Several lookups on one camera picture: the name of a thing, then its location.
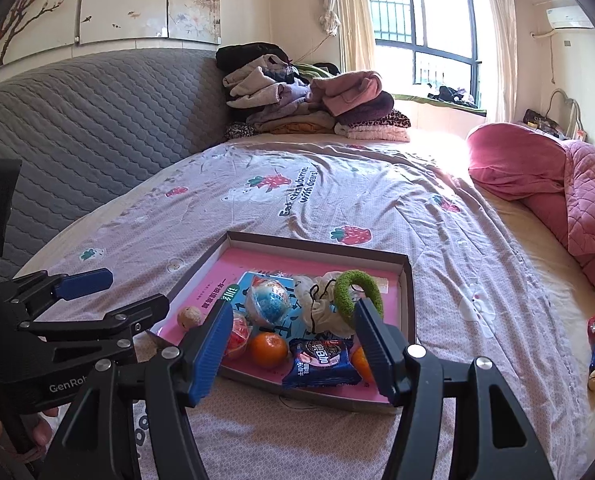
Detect red blue Kinder egg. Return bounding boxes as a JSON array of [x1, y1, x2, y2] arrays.
[[224, 311, 252, 361]]

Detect orange mandarin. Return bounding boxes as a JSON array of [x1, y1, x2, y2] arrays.
[[248, 332, 289, 370], [351, 346, 375, 384]]

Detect white wall air conditioner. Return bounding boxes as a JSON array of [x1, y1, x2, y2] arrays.
[[546, 6, 593, 29]]

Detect floral painting wall panels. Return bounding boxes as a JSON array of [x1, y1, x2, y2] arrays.
[[0, 0, 220, 67]]

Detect shallow brown cardboard box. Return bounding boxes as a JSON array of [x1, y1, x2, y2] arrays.
[[149, 231, 417, 415]]

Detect beige right curtain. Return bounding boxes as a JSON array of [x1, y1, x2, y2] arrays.
[[488, 0, 519, 122]]

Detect grey quilted headboard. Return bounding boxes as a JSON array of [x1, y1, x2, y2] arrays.
[[0, 49, 227, 280]]

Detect pink and blue book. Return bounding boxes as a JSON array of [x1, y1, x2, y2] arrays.
[[160, 245, 403, 404]]

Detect green fuzzy ring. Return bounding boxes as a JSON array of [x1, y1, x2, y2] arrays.
[[332, 268, 384, 325]]

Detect blue Oreo cookie packet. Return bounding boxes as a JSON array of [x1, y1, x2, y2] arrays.
[[282, 337, 361, 389]]

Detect beige curtain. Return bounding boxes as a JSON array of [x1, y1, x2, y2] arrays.
[[488, 0, 519, 122], [319, 0, 375, 70]]

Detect person's left hand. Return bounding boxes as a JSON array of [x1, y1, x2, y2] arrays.
[[0, 408, 60, 467]]

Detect dark framed window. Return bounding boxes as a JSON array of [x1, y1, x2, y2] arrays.
[[368, 0, 481, 108]]

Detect blue white Kinder egg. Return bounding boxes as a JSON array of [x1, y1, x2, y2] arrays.
[[244, 275, 292, 328]]

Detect pink quilted blanket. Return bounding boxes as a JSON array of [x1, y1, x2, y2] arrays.
[[467, 122, 595, 289]]

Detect walnut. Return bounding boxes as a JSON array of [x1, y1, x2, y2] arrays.
[[177, 306, 204, 332]]

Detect beige left curtain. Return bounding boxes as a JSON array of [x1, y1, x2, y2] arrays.
[[319, 0, 375, 70]]

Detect pink strawberry print bedsheet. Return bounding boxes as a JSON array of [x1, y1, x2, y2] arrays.
[[26, 136, 595, 479]]

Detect pile of folded clothes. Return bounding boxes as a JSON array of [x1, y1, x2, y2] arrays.
[[215, 42, 411, 142]]

